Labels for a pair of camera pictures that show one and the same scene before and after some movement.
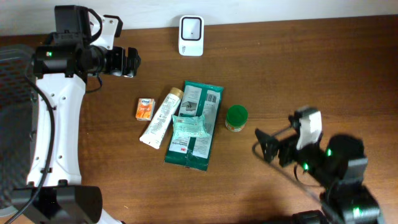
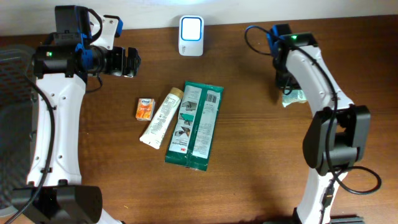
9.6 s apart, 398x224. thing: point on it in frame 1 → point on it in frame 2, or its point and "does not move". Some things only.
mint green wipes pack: x=190 y=126 → x=295 y=96
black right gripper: x=285 y=147 → x=281 y=84
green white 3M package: x=193 y=129 does not move
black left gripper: x=124 y=66 does not move
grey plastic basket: x=18 y=124 does not move
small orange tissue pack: x=145 y=109 does not move
